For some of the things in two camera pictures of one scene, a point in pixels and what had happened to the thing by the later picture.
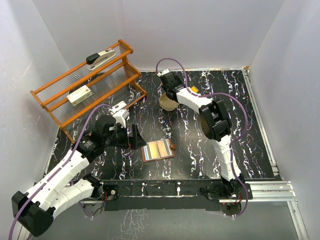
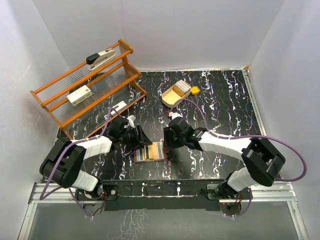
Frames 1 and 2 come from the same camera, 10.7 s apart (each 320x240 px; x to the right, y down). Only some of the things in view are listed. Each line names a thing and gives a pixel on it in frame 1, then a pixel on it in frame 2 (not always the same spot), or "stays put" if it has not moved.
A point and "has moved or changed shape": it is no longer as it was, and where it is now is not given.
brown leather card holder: [173, 147] has moved or changed shape
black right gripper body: [177, 79] -> [173, 140]
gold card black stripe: [152, 150] stays put
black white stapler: [95, 59] stays put
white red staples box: [79, 95] stays put
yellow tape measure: [194, 89] stays put
